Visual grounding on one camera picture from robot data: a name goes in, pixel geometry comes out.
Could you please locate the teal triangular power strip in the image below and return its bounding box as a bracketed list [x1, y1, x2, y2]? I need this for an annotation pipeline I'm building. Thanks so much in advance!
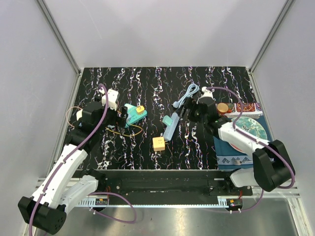
[125, 103, 147, 128]

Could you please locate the yellow cube charger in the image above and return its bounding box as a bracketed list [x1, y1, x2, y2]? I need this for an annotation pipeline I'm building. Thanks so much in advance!
[136, 105, 145, 115]

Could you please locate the green cube charger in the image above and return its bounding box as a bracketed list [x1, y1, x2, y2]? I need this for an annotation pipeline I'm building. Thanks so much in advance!
[162, 116, 173, 126]

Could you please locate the white cube charger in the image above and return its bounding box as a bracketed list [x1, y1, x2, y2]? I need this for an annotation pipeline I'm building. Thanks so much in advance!
[76, 110, 83, 120]

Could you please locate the pink charging cable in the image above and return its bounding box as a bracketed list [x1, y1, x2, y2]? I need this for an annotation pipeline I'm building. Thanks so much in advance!
[65, 105, 83, 128]

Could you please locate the wooden cube charger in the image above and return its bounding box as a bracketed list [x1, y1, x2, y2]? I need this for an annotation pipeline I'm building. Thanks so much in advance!
[152, 137, 165, 152]

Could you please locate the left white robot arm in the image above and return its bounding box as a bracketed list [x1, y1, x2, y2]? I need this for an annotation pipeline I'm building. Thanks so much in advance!
[18, 102, 127, 235]

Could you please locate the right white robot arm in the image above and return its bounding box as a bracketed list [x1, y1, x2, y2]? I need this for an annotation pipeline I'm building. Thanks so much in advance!
[183, 97, 295, 195]

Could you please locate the orange cup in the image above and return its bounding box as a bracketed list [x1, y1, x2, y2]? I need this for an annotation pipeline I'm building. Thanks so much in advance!
[217, 103, 229, 114]

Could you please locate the red and green plate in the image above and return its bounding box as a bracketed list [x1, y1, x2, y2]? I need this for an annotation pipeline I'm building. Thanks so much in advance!
[235, 117, 268, 140]

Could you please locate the blue placemat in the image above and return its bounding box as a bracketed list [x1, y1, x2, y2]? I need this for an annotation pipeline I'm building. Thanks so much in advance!
[213, 115, 272, 170]

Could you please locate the orange charging cable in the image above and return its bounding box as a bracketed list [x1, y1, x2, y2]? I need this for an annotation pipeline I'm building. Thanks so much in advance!
[108, 110, 144, 137]

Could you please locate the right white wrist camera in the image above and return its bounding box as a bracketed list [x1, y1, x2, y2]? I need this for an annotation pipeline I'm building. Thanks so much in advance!
[199, 87, 214, 99]

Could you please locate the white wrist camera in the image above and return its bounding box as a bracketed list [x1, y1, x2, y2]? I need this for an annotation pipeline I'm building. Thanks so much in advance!
[199, 87, 214, 99]
[98, 88, 120, 111]

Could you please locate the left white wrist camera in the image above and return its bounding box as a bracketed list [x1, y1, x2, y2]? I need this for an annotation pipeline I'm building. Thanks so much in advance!
[98, 88, 120, 111]

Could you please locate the light blue coiled cable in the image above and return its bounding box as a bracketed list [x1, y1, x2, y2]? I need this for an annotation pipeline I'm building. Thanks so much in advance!
[172, 83, 200, 109]

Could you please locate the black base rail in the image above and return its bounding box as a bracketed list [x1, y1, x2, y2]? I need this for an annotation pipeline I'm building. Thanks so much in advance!
[48, 169, 284, 197]

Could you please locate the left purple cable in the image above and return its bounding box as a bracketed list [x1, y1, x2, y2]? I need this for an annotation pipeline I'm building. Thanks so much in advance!
[28, 83, 137, 236]

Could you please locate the purple cable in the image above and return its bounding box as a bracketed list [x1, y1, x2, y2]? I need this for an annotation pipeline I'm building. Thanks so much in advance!
[28, 83, 137, 236]
[204, 86, 296, 213]

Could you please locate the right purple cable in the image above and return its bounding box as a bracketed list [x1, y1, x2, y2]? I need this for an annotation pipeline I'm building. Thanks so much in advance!
[204, 86, 296, 213]

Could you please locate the left aluminium post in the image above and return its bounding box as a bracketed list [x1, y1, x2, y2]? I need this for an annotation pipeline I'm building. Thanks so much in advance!
[35, 0, 81, 75]

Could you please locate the aluminium post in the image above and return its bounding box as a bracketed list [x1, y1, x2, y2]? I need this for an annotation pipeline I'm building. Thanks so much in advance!
[249, 0, 295, 73]
[35, 0, 81, 75]

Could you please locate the right aluminium post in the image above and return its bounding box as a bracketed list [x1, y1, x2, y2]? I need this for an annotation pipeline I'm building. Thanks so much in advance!
[249, 0, 295, 73]

